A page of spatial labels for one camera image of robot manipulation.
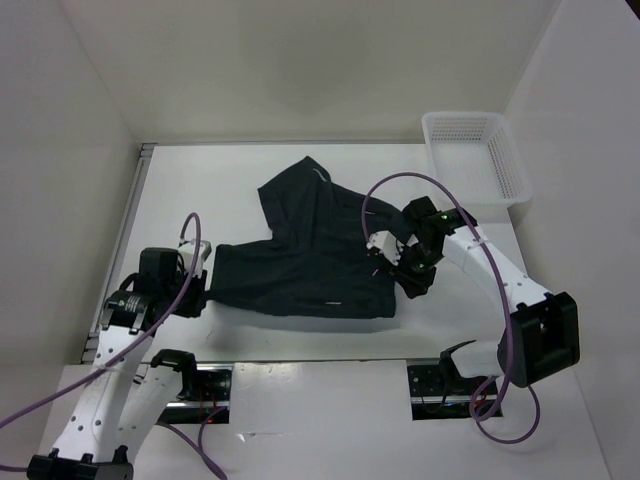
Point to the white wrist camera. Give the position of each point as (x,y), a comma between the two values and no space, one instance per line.
(194,255)
(385,244)

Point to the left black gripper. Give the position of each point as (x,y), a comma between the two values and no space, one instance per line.
(199,302)

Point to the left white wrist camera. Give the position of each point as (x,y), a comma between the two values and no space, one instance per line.
(194,255)

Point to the white plastic mesh basket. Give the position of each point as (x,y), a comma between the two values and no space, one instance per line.
(475,156)

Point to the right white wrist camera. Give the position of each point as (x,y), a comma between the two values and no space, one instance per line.
(385,244)

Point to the dark navy shorts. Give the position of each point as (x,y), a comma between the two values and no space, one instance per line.
(316,263)

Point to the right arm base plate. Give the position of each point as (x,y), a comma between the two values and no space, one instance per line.
(434,397)

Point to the aluminium table edge rail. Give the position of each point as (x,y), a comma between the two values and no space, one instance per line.
(119,250)

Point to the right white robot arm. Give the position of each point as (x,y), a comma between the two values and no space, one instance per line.
(541,334)

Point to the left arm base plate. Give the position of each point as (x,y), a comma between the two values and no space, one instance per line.
(207,400)

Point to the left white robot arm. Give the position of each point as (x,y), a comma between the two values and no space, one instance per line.
(113,416)

